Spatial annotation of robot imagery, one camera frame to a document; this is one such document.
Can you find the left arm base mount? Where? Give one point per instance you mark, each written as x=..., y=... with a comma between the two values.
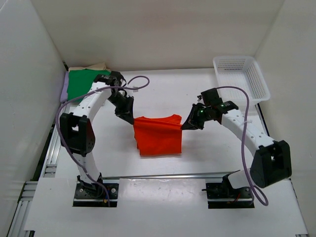
x=93, y=195

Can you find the orange t shirt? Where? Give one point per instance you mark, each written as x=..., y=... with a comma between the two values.
x=157, y=137

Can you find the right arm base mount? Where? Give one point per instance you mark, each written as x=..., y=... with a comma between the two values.
x=222, y=195

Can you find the aluminium frame rail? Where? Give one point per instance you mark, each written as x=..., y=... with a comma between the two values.
x=205, y=153

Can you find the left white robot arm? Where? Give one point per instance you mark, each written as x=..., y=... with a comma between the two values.
x=77, y=133

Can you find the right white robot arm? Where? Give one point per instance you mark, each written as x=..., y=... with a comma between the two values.
x=265, y=160

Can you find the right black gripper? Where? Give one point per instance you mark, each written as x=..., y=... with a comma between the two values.
x=195, y=116

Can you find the purple t shirt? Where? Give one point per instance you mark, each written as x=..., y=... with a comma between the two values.
x=64, y=94

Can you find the green t shirt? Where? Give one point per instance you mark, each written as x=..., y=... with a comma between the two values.
x=80, y=81

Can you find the white front board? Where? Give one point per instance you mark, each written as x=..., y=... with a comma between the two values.
x=160, y=208

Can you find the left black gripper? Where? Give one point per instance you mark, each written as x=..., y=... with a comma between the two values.
x=124, y=106

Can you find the beige t shirt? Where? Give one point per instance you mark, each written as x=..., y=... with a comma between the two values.
x=96, y=67

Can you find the white plastic basket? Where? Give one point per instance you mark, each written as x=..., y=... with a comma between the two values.
x=242, y=72

